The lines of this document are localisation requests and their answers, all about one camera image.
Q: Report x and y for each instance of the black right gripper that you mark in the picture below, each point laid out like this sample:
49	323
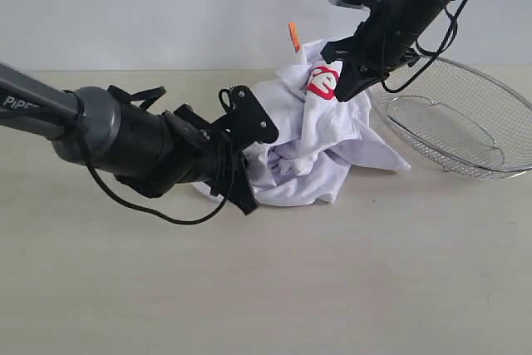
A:
374	50

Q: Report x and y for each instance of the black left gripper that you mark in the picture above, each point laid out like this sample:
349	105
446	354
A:
200	151

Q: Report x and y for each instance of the white t-shirt red print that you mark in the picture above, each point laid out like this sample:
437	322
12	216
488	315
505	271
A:
320	138

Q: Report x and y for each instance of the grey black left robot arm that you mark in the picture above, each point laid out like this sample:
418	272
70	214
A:
111	130

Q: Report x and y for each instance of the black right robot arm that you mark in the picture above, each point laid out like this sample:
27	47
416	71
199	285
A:
413	17

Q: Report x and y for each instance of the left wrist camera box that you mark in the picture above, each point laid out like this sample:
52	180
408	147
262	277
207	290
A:
245	120

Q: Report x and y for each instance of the metal wire mesh basket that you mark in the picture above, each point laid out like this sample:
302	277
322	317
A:
458	117

